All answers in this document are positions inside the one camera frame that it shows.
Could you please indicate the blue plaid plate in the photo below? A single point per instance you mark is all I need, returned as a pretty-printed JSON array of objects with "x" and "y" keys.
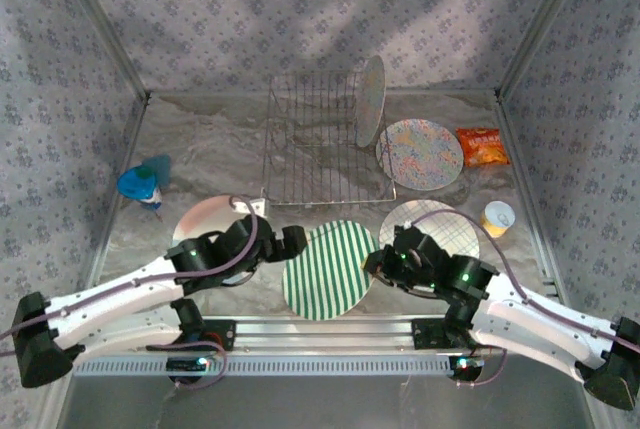
[{"x": 450, "y": 236}]

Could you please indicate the pink red blue plate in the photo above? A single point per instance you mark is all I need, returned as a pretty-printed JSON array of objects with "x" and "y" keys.
[{"x": 200, "y": 219}]

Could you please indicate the green striped plate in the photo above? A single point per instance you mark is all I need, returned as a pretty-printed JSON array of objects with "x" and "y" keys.
[{"x": 325, "y": 274}]

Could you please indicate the speckled multicolour plate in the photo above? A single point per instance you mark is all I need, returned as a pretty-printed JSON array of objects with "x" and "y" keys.
[
  {"x": 420, "y": 154},
  {"x": 371, "y": 99}
]

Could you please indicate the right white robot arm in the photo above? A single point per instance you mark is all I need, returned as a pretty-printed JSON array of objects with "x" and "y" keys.
[{"x": 540, "y": 324}]

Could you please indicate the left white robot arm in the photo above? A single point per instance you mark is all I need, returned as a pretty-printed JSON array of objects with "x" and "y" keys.
[{"x": 115, "y": 299}]

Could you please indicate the yellow tin can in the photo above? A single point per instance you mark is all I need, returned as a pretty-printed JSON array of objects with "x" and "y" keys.
[{"x": 497, "y": 219}]

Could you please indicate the right controller board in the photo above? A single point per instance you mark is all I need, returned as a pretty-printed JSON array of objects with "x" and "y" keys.
[{"x": 465, "y": 364}]

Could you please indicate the controller board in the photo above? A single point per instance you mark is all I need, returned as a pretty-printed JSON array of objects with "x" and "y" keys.
[
  {"x": 185, "y": 364},
  {"x": 465, "y": 364}
]

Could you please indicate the left controller board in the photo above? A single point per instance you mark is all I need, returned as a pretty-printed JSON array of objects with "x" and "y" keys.
[{"x": 185, "y": 364}]

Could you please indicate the orange snack bag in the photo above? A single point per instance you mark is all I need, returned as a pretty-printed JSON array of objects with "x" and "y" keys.
[{"x": 482, "y": 146}]

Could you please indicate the grey metal panel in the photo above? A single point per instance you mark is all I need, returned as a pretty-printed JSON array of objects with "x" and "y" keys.
[{"x": 325, "y": 404}]

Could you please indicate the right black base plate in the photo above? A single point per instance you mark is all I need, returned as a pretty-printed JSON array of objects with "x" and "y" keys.
[{"x": 425, "y": 334}]

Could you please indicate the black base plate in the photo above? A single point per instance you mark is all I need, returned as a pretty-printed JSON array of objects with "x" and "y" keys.
[
  {"x": 425, "y": 334},
  {"x": 225, "y": 334}
]

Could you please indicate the aluminium mounting rail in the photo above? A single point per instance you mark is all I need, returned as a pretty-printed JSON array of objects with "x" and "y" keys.
[{"x": 325, "y": 334}]

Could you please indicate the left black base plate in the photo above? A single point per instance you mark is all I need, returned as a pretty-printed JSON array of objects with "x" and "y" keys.
[{"x": 225, "y": 334}]

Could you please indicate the aluminium frame post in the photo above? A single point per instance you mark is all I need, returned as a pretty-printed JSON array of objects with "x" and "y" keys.
[
  {"x": 102, "y": 24},
  {"x": 542, "y": 24}
]

